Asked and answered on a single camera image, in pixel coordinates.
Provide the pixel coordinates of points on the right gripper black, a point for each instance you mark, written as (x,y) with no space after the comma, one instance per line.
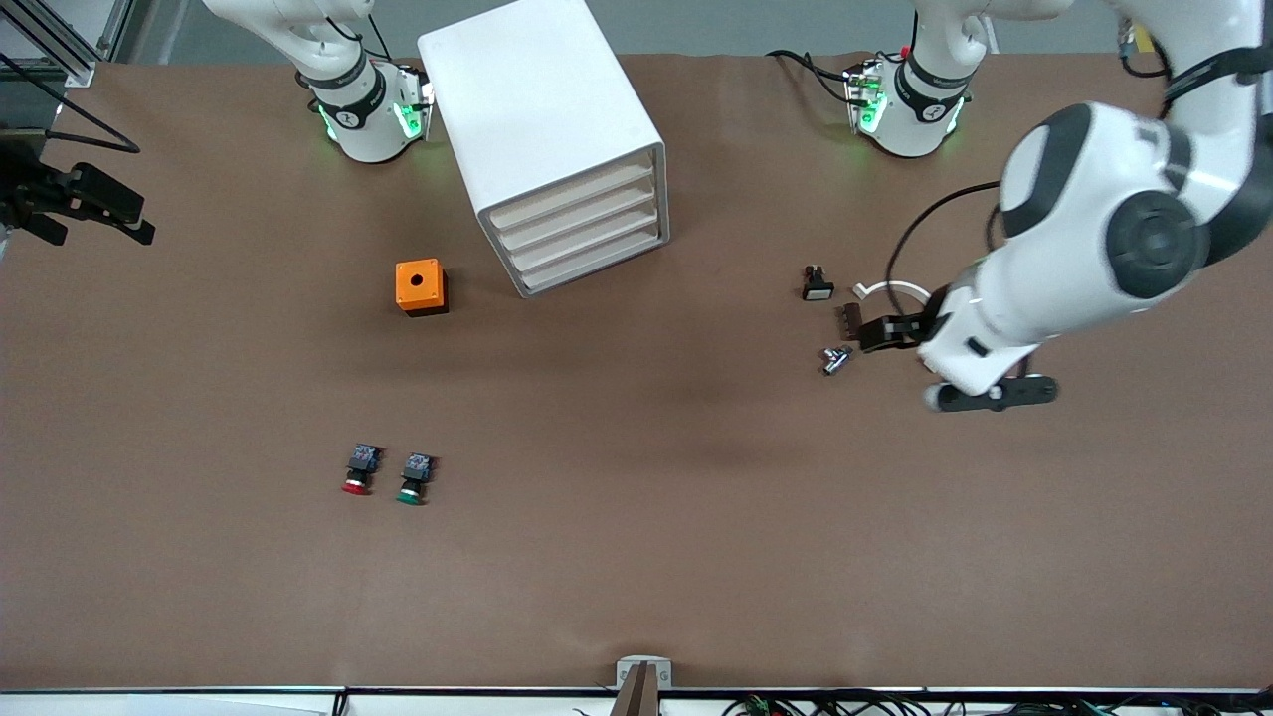
(28,193)

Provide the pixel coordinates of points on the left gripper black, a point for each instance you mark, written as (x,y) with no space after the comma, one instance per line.
(907,328)

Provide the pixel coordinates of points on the red push button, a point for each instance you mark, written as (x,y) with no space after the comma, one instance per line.
(360,467)

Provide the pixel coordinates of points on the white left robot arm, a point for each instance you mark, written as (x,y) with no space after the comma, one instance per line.
(1084,199)

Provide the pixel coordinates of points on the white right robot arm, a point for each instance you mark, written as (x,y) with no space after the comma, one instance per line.
(348,60)

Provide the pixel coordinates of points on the orange button box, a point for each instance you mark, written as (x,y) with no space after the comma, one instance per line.
(418,283)

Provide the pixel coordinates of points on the green push button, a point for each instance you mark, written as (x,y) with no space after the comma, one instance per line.
(413,477)

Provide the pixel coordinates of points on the brown ridged block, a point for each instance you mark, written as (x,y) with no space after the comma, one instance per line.
(849,322)

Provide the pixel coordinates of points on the small metal fitting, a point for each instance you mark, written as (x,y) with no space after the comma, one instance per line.
(835,360)

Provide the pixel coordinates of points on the white curved plastic clip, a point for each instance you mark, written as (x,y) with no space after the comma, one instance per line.
(900,287)

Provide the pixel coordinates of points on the black white switch module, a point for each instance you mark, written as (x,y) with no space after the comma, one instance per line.
(818,288)

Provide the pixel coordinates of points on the aluminium frame profile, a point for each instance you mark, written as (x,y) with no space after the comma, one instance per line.
(60,40)

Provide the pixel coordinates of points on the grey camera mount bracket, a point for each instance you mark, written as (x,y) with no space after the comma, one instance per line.
(627,674)

